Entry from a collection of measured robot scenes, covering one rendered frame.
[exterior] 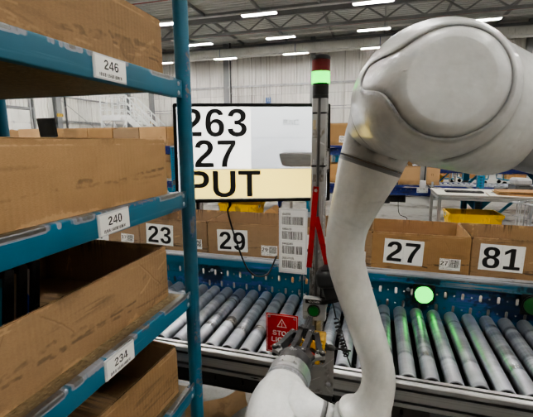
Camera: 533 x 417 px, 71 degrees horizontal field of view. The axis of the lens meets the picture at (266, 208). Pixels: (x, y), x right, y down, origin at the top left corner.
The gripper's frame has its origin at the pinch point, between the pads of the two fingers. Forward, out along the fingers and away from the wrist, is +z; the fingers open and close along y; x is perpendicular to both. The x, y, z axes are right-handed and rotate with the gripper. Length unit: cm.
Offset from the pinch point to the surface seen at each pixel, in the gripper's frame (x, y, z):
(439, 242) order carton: -7, -42, 73
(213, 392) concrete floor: 95, 70, 86
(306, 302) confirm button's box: -2.3, 2.3, 10.1
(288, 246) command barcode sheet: -18.0, 8.3, 12.6
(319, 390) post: 26.9, -1.5, 12.3
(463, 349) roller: 20, -46, 37
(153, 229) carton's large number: -4, 94, 72
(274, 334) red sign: 10.2, 12.5, 11.7
